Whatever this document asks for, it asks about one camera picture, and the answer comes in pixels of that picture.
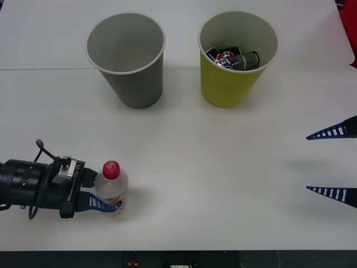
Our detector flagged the clear bottle with red cap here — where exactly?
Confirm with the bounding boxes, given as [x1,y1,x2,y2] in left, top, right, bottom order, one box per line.
[94,160,129,221]

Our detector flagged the black can with red-blue emblem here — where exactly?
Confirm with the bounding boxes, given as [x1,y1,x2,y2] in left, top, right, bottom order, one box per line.
[205,46,242,69]

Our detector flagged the yellow-green plastic bin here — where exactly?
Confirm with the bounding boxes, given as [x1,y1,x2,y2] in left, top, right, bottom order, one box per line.
[197,11,279,109]

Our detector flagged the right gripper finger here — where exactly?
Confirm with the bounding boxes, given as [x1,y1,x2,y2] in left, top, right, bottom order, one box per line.
[306,186,357,209]
[305,115,357,141]

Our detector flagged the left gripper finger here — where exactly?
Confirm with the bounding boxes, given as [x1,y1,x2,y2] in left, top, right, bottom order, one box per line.
[74,192,124,215]
[82,167,99,189]

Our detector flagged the dark grey can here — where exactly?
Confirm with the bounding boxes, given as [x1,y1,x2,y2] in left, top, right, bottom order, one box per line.
[230,50,262,71]

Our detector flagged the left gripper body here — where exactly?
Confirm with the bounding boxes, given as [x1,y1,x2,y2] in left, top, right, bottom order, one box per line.
[50,160,86,219]

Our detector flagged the grey plastic bin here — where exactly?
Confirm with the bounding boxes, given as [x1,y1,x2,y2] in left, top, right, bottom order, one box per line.
[85,12,166,110]

